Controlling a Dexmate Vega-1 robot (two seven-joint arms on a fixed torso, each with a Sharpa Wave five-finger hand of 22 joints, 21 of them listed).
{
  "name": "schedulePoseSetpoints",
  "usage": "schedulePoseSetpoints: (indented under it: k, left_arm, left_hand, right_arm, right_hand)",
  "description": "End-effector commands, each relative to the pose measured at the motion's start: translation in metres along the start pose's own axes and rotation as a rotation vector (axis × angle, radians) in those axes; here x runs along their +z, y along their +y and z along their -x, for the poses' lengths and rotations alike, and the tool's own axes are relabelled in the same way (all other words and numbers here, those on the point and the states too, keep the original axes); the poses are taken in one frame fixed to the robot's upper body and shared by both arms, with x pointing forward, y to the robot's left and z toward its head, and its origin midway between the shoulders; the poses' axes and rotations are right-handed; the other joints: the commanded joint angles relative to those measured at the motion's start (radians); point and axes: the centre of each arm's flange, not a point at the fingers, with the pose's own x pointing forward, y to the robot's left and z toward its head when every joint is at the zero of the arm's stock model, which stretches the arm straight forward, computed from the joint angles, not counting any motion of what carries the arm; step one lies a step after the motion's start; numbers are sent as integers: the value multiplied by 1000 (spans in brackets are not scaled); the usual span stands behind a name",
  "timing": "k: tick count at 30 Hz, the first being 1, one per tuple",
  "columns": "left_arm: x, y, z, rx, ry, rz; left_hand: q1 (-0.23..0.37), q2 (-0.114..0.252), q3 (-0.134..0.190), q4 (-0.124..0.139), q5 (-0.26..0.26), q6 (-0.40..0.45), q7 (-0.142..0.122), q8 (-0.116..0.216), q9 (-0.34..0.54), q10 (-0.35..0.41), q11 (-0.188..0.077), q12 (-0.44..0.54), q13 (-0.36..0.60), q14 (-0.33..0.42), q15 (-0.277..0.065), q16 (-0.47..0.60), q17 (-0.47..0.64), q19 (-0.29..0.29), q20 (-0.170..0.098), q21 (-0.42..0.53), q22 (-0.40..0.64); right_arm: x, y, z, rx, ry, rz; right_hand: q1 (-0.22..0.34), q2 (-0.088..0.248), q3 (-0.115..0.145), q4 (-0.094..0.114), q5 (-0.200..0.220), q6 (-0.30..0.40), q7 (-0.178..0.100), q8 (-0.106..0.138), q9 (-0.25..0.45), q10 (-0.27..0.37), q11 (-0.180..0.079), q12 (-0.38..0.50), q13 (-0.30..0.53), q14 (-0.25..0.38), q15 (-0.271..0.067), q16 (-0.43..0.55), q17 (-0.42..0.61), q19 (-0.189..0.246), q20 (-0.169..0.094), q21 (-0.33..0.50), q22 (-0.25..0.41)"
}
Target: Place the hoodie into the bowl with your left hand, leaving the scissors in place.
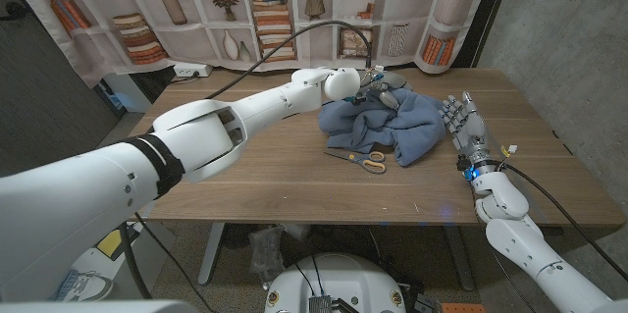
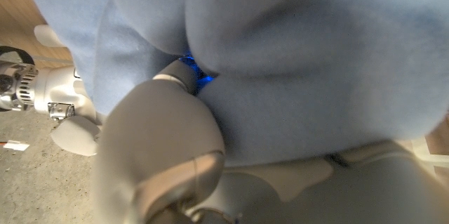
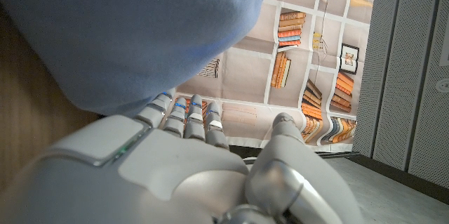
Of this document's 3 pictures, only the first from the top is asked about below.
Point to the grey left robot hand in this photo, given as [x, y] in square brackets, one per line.
[387, 85]

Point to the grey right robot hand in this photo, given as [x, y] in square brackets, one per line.
[468, 129]

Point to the blue hoodie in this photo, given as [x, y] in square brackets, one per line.
[392, 126]

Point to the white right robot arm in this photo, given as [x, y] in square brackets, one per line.
[549, 264]

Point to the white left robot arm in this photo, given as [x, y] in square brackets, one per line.
[147, 166]

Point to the black backdrop stand pole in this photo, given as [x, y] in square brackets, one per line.
[486, 14]

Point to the grey metal table leg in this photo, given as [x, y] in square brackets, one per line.
[461, 259]
[211, 254]

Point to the orange box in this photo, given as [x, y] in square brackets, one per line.
[463, 308]

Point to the white power strip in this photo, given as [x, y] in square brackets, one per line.
[191, 69]

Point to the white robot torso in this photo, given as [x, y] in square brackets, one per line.
[338, 278]

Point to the clear plastic bag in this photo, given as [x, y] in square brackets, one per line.
[267, 254]

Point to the white cabinet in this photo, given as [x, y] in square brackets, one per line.
[130, 94]

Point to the grey floor board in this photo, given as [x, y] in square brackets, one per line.
[157, 244]

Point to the black yellow foot pedal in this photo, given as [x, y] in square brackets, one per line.
[113, 244]

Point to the white grey sneaker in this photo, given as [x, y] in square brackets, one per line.
[88, 287]

